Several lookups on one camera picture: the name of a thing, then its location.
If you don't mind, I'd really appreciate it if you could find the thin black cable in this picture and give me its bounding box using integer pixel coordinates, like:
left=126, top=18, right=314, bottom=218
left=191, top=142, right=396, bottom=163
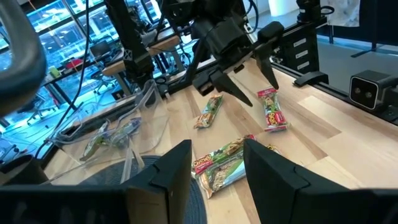
left=34, top=0, right=91, bottom=156

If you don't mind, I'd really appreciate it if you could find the black aluminium table frame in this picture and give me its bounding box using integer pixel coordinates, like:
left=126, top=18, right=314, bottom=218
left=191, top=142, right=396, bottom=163
left=155, top=57, right=398, bottom=127

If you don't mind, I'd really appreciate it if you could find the black table-level camera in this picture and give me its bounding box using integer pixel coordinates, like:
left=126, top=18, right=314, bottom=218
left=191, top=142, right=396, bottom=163
left=348, top=70, right=398, bottom=110

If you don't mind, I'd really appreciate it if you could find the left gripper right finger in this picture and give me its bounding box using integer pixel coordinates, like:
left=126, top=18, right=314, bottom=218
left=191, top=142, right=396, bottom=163
left=243, top=139, right=379, bottom=224

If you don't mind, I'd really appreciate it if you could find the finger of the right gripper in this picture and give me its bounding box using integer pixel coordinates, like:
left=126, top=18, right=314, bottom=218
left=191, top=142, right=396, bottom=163
left=192, top=70, right=253, bottom=107
left=255, top=21, right=285, bottom=90

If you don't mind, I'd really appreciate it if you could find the wooden workbench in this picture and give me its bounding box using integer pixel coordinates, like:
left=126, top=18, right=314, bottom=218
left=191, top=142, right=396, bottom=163
left=102, top=35, right=181, bottom=77

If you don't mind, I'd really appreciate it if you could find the white cloth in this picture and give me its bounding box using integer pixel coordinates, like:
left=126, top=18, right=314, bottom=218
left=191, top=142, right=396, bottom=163
left=320, top=0, right=361, bottom=27

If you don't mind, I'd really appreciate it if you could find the red chewy granola bar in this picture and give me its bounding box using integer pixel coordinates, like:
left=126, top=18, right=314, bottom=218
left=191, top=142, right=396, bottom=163
left=257, top=87, right=289, bottom=133
left=191, top=134, right=256, bottom=175

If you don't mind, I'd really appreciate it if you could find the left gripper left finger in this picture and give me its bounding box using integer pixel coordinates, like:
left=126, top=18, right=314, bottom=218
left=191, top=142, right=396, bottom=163
left=126, top=139, right=193, bottom=224

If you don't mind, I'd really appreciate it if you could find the thick dark left arm cable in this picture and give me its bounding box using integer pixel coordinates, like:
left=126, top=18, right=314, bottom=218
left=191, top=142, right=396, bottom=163
left=0, top=0, right=47, bottom=116

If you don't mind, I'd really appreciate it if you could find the black drawer cabinet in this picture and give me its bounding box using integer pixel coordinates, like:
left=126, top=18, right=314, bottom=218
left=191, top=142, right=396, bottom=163
left=281, top=17, right=321, bottom=75

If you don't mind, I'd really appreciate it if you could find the dark round woven placemat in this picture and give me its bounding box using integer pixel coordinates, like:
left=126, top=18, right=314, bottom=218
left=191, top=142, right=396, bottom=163
left=79, top=155, right=208, bottom=224

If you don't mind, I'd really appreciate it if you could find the orange peanut butter granola bar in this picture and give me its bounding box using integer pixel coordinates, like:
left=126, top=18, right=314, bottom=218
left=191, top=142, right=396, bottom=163
left=193, top=95, right=224, bottom=130
left=198, top=161, right=247, bottom=200

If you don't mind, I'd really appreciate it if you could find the clear plastic bin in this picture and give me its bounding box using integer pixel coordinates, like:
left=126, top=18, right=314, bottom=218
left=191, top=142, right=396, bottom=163
left=46, top=79, right=170, bottom=184

